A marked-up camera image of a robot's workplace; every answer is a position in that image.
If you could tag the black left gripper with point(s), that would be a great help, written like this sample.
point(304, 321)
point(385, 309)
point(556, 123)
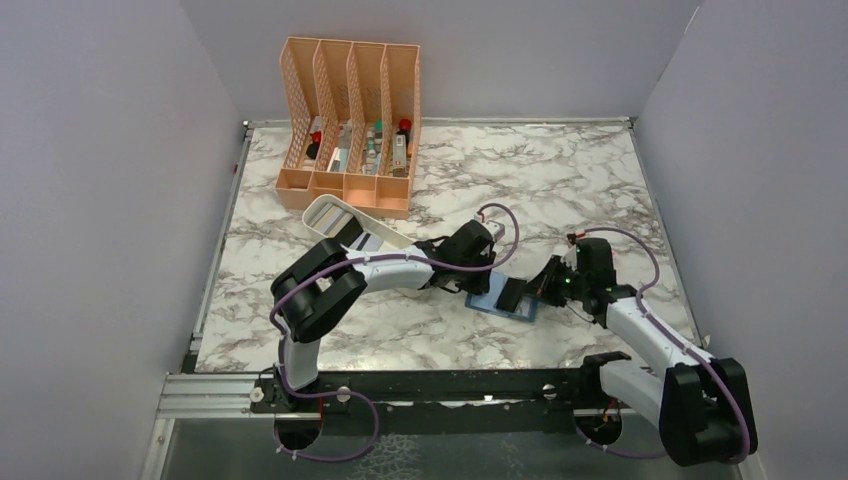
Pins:
point(478, 285)

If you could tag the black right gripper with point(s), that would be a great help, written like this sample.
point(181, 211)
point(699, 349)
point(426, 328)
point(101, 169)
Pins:
point(541, 286)

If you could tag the teal card holder wallet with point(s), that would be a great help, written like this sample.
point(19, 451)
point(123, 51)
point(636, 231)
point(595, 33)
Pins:
point(485, 302)

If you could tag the black credit card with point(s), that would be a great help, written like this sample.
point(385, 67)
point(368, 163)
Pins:
point(511, 295)

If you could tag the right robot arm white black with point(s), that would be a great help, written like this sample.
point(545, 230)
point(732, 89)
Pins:
point(700, 404)

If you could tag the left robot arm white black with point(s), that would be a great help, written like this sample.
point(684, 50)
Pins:
point(313, 295)

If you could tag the red capped stick in organizer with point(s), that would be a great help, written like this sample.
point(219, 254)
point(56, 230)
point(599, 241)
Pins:
point(401, 152)

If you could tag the teal capped tubes in organizer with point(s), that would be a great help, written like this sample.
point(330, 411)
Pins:
point(373, 149)

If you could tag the white oblong plastic tray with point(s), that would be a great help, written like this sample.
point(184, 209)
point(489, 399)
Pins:
point(397, 265)

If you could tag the grey box in organizer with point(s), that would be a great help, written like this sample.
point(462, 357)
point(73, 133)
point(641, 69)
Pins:
point(339, 157)

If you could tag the peach plastic file organizer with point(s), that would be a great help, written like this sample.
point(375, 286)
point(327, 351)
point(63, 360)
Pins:
point(355, 112)

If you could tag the red black item in organizer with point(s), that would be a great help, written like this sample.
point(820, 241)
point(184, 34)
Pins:
point(314, 146)

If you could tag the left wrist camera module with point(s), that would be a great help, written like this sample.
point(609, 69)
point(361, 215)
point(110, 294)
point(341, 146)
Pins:
point(496, 229)

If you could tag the black mounting rail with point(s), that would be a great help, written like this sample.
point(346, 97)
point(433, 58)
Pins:
point(436, 402)

